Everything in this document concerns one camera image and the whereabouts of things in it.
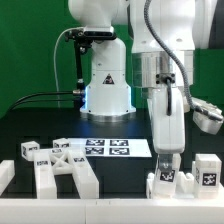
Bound black cables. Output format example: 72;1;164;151
8;89;86;113

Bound white flat tagged base plate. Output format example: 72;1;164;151
69;138;151;158

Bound small white tagged cube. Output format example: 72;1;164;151
21;141;40;161

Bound white fence bar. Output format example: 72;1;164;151
0;160;15;196
0;199;224;224

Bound black camera on stand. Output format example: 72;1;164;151
65;26;117;107

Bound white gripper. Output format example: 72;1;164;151
147;85;185;172

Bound white chair seat block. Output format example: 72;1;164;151
146;171;194;199

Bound white front fence bar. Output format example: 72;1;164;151
0;199;224;224

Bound grey white cable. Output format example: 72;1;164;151
53;27;81;109

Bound white left fence bar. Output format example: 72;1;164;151
0;160;15;196

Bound small white cube left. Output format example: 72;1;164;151
53;138;71;148

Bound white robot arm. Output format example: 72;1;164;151
68;0;223;172

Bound white X-frame chair legs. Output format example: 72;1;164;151
33;148;99;199

